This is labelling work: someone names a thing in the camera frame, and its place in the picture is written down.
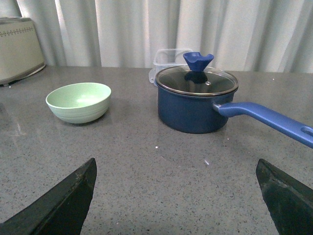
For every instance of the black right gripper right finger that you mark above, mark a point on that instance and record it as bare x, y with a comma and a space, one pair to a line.
289, 202

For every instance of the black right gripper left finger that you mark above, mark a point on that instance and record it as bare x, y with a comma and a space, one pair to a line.
60, 211

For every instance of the light green bowl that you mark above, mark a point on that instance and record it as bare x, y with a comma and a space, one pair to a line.
79, 103

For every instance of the glass lid with blue knob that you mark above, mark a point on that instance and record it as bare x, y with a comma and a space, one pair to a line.
196, 78

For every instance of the cream toaster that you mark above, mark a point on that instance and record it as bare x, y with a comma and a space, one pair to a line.
20, 52

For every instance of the clear plastic food container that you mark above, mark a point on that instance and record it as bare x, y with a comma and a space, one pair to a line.
166, 58

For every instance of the blue saucepan with handle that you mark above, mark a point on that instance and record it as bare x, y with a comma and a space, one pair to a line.
200, 115

